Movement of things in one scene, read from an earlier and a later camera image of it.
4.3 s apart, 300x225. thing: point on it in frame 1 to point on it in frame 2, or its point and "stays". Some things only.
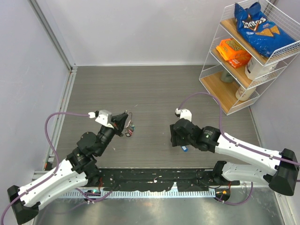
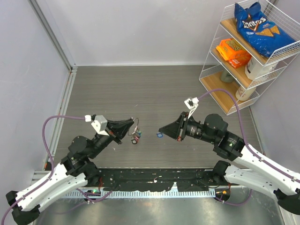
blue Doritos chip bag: [261, 34] stays
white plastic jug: [254, 70] stays
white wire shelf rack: [257, 40] stays
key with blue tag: [184, 148] to [160, 135]
